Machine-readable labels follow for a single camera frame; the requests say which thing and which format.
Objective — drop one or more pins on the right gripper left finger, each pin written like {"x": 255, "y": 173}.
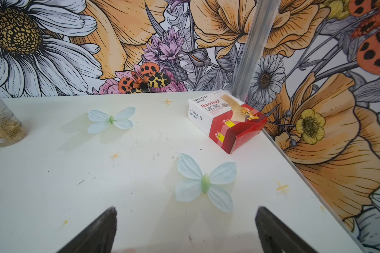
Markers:
{"x": 98, "y": 237}

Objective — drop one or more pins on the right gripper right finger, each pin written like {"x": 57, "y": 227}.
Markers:
{"x": 276, "y": 237}

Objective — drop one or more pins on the red white cardboard box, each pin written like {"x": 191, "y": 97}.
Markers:
{"x": 227, "y": 121}

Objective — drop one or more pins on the small glass bottle brown cap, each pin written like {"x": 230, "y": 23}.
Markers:
{"x": 11, "y": 128}

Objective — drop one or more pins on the right aluminium corner post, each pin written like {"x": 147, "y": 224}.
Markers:
{"x": 263, "y": 19}

